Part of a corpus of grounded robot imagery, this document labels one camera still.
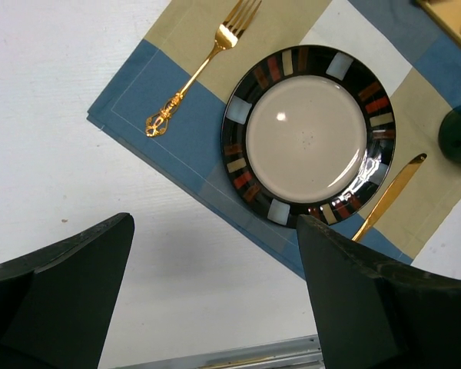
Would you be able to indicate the yellow tray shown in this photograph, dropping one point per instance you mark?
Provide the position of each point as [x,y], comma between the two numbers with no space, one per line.
[446,14]

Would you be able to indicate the black rimmed beige plate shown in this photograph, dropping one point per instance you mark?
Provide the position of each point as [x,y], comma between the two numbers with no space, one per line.
[309,130]

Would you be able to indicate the aluminium table frame rail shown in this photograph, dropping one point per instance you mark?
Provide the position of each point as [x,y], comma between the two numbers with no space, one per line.
[299,352]

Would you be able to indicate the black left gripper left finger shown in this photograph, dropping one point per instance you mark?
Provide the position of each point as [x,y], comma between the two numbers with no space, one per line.
[56,303]

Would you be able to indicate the blue beige checked placemat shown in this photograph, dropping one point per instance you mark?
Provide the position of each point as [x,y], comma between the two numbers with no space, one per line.
[417,63]

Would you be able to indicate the dark green mug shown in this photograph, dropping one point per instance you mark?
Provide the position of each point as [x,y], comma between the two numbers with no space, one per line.
[449,137]

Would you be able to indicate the gold fork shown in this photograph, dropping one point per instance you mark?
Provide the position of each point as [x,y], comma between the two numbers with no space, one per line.
[227,35]

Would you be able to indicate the gold knife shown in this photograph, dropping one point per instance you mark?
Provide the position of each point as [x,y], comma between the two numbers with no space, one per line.
[390,195]

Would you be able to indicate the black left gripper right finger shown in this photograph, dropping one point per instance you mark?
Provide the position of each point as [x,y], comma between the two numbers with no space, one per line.
[372,311]

